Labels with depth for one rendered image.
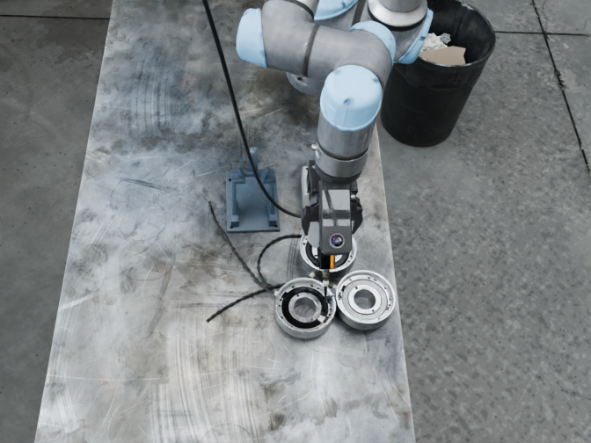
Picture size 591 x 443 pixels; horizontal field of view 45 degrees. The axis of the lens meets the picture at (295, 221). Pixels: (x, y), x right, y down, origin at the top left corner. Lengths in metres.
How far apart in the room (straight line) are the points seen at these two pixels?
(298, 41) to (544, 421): 1.49
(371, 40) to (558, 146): 1.84
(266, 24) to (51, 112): 1.76
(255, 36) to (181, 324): 0.52
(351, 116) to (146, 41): 0.87
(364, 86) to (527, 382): 1.46
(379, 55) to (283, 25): 0.14
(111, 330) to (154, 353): 0.09
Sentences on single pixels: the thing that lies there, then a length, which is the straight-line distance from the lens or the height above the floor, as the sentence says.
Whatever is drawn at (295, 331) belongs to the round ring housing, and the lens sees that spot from 1.21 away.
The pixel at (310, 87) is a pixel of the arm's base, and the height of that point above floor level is 0.82.
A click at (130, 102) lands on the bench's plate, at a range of 1.57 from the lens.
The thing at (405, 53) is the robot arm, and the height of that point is 0.97.
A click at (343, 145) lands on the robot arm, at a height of 1.21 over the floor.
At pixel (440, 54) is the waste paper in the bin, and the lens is 2.43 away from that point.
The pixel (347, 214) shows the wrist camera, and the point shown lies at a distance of 1.03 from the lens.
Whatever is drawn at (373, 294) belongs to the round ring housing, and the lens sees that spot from 1.27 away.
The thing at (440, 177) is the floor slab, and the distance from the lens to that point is 2.53.
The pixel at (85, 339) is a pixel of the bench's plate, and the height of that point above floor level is 0.80.
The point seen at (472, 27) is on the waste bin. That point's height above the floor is 0.37.
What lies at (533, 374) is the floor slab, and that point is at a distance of 2.24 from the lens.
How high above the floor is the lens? 1.92
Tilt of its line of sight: 56 degrees down
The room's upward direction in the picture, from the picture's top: 7 degrees clockwise
